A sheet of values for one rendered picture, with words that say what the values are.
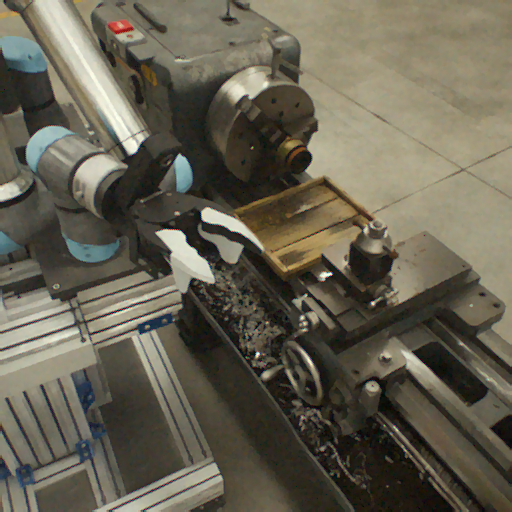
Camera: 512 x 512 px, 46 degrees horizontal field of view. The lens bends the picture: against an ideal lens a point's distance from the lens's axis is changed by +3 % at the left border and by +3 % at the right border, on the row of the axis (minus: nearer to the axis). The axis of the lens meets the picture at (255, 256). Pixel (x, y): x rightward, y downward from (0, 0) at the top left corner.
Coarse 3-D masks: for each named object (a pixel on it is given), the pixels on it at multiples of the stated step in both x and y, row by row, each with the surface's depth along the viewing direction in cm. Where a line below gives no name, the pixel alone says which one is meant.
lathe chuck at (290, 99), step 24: (264, 72) 169; (240, 96) 164; (264, 96) 164; (288, 96) 168; (216, 120) 168; (240, 120) 164; (288, 120) 174; (216, 144) 171; (240, 144) 169; (240, 168) 175
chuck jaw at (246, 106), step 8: (248, 96) 163; (240, 104) 164; (248, 104) 162; (248, 112) 163; (256, 112) 161; (256, 120) 162; (264, 120) 163; (256, 128) 169; (264, 128) 164; (272, 128) 164; (264, 136) 169; (272, 136) 165; (280, 136) 164; (272, 144) 167; (280, 144) 166
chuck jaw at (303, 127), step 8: (296, 120) 176; (304, 120) 175; (312, 120) 175; (280, 128) 175; (288, 128) 173; (296, 128) 172; (304, 128) 172; (312, 128) 176; (296, 136) 170; (304, 136) 170; (304, 144) 171
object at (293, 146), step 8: (288, 136) 169; (288, 144) 165; (296, 144) 164; (280, 152) 165; (288, 152) 164; (296, 152) 163; (304, 152) 163; (280, 160) 166; (288, 160) 164; (296, 160) 163; (304, 160) 168; (288, 168) 166; (296, 168) 168; (304, 168) 168
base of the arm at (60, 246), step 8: (56, 232) 122; (56, 240) 122; (64, 240) 120; (120, 240) 126; (56, 248) 123; (64, 248) 122; (120, 248) 125; (56, 256) 125; (64, 256) 122; (72, 256) 123; (112, 256) 124; (72, 264) 123; (80, 264) 122; (88, 264) 122; (96, 264) 123
